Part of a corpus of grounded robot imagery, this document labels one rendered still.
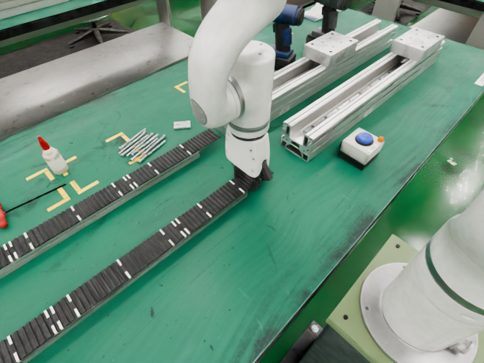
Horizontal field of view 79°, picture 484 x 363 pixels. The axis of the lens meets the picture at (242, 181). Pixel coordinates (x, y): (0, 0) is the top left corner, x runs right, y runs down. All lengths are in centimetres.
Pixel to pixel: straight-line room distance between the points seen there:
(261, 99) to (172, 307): 42
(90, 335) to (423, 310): 55
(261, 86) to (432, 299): 40
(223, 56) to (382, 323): 50
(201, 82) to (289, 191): 40
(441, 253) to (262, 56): 37
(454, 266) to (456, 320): 9
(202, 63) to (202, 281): 41
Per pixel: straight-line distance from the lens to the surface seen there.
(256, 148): 59
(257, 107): 53
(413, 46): 122
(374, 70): 112
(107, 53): 282
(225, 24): 45
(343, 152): 85
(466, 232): 32
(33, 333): 66
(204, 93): 46
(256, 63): 49
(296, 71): 108
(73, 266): 73
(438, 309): 49
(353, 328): 60
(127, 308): 64
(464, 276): 43
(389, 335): 61
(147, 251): 64
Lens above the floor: 136
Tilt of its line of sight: 49 degrees down
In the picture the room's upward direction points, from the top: straight up
